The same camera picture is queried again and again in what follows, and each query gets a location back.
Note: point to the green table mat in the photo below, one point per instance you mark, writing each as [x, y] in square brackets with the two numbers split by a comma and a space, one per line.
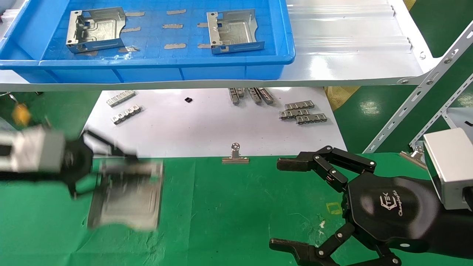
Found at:
[229, 207]

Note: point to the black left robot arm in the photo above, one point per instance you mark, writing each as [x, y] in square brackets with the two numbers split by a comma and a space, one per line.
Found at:
[26, 176]

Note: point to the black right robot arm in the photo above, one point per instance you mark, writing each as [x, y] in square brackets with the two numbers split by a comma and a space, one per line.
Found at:
[458, 232]

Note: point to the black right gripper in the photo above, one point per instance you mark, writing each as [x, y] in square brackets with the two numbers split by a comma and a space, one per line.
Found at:
[391, 210]

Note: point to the silver binder clip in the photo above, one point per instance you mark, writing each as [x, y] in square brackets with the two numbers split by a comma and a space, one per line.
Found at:
[414, 157]
[235, 158]

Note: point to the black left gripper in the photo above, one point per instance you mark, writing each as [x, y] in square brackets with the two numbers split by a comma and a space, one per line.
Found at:
[77, 162]

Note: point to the blue plastic tray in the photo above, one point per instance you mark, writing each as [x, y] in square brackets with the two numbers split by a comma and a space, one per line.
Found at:
[155, 62]

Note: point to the white metal shelf panel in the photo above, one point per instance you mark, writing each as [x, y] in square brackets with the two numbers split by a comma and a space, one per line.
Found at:
[458, 116]

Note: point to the sheet metal bracket part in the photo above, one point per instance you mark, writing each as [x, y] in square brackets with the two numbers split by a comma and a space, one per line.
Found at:
[99, 31]
[129, 199]
[236, 31]

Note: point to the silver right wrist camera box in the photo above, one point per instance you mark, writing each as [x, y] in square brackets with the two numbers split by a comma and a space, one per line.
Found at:
[451, 166]

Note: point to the white slotted angle bar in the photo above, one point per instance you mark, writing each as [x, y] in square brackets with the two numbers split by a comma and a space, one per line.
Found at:
[441, 111]
[417, 88]

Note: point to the yellow woven bag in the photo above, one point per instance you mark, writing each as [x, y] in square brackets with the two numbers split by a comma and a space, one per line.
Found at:
[338, 96]

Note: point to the small notched metal strip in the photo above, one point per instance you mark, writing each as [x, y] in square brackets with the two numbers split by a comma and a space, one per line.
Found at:
[293, 114]
[241, 92]
[299, 105]
[266, 95]
[121, 98]
[126, 114]
[254, 95]
[233, 96]
[311, 119]

